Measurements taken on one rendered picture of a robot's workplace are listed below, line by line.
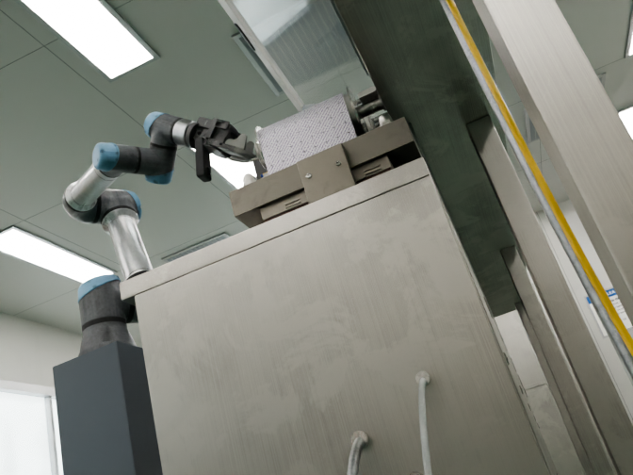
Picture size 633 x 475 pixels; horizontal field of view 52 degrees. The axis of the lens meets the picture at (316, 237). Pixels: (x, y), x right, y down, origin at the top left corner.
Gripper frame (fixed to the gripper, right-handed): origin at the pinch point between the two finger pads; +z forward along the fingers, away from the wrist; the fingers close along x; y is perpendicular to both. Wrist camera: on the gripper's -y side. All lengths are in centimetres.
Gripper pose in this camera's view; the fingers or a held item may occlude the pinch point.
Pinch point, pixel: (251, 158)
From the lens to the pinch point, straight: 170.2
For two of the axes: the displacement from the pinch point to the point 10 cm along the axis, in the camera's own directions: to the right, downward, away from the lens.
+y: 3.8, -9.1, 1.8
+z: 8.6, 2.8, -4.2
